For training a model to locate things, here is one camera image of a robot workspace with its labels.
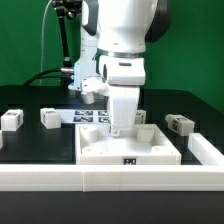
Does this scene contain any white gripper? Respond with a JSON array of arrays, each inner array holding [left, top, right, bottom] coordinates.
[[108, 85, 140, 136]]

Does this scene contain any white square tabletop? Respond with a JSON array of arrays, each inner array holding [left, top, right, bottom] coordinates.
[[75, 124, 181, 165]]

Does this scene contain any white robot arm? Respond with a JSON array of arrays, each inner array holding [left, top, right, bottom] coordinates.
[[71, 0, 172, 136]]

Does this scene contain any printed marker sheet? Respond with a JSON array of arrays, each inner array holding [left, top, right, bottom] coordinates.
[[57, 109, 109, 124]]

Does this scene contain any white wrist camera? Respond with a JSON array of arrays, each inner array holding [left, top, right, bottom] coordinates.
[[98, 55, 146, 86]]

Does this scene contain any black cable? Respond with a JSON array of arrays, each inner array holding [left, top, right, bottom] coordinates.
[[22, 68, 75, 88]]

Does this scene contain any white fence wall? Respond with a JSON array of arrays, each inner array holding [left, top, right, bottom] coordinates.
[[0, 133, 224, 192]]

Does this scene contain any grey cable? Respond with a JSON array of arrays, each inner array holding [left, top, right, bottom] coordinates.
[[39, 0, 54, 87]]

